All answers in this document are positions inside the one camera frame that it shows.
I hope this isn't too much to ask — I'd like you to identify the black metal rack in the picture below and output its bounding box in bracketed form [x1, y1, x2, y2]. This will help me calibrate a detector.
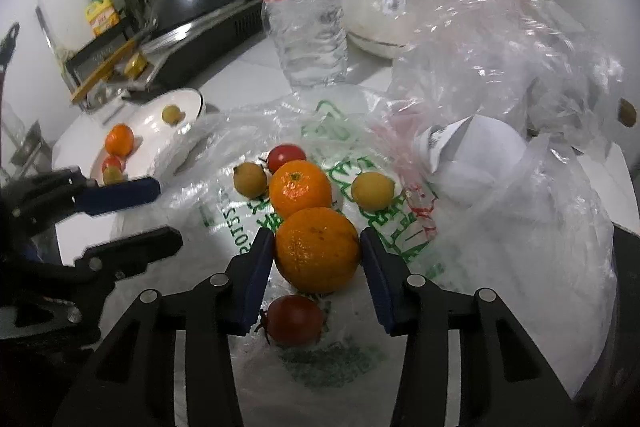
[62, 17, 138, 85]

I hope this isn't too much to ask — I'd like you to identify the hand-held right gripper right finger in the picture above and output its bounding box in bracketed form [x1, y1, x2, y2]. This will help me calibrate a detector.
[359, 227, 576, 427]

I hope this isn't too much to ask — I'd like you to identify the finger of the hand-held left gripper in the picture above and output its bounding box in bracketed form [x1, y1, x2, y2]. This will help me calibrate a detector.
[10, 167, 163, 228]
[72, 227, 183, 288]

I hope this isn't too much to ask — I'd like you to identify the tangerine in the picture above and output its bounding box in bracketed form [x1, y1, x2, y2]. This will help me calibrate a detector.
[105, 123, 136, 156]
[275, 207, 361, 294]
[269, 159, 333, 219]

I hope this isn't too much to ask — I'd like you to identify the white plate with dark rim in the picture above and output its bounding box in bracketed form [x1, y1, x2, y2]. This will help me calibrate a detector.
[90, 88, 207, 180]

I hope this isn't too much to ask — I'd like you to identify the white bowl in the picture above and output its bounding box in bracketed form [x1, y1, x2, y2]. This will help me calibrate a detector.
[340, 0, 426, 58]

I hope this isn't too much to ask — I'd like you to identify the crumpled clear plastic bag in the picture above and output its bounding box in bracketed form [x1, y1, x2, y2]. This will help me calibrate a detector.
[380, 0, 626, 218]

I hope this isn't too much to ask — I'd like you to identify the white folded paper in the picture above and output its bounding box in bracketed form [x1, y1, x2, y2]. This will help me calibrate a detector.
[415, 114, 526, 208]

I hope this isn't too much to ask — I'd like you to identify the wooden handled kitchen tool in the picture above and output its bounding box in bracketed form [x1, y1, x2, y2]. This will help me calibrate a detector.
[70, 32, 156, 105]

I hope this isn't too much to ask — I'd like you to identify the yellow detergent bottle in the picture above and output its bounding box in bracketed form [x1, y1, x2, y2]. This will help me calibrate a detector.
[84, 0, 121, 38]

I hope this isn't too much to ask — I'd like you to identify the induction cooker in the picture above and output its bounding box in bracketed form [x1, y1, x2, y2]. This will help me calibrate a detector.
[127, 0, 266, 88]

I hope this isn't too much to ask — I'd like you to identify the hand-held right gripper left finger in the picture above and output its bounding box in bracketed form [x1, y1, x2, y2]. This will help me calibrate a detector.
[52, 227, 276, 427]

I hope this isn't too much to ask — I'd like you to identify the green printed plastic bag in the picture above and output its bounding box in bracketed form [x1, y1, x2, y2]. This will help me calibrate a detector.
[120, 87, 618, 408]

